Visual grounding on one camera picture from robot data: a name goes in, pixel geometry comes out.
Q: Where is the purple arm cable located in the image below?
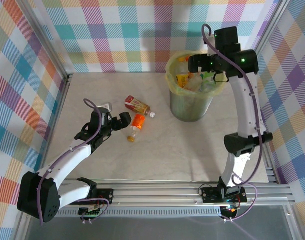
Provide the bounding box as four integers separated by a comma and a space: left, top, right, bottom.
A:
37, 98, 110, 226
201, 23, 265, 222

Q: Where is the aluminium frame leg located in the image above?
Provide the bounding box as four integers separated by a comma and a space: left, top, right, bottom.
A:
287, 202, 305, 240
13, 217, 35, 240

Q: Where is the grey translucent waste bin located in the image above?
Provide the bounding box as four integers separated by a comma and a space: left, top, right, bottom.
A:
169, 88, 215, 123

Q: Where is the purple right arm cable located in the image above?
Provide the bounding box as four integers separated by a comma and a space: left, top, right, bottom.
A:
201, 23, 265, 222

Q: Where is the aluminium side rail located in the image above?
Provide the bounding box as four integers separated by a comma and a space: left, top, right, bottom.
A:
242, 72, 281, 185
36, 73, 74, 187

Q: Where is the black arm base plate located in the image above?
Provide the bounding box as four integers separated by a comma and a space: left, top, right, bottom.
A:
94, 188, 114, 205
201, 186, 248, 204

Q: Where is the grey lower panel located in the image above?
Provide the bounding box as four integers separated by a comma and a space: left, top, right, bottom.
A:
24, 216, 295, 240

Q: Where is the small electronics board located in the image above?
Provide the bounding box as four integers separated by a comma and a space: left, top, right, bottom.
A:
78, 206, 103, 225
221, 205, 241, 222

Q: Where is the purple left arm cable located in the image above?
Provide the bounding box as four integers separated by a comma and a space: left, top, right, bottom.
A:
37, 98, 110, 226

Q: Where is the slotted grey cable duct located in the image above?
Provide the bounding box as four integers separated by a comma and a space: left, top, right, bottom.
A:
32, 209, 223, 218

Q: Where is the orange label bottle yellow cap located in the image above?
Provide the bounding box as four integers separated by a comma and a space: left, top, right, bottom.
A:
126, 113, 146, 143

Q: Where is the amber bottle red yellow label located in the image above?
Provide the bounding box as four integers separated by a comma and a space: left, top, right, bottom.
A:
124, 95, 157, 119

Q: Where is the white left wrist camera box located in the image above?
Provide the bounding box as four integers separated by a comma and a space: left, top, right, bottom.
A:
97, 102, 114, 114

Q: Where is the aluminium mounting rail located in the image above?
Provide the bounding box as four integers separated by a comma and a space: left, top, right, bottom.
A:
19, 178, 296, 209

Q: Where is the bin with yellow liner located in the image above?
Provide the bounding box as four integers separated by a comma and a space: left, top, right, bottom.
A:
165, 50, 229, 97

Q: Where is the aluminium frame post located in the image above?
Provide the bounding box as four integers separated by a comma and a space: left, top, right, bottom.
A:
242, 0, 291, 78
17, 0, 74, 85

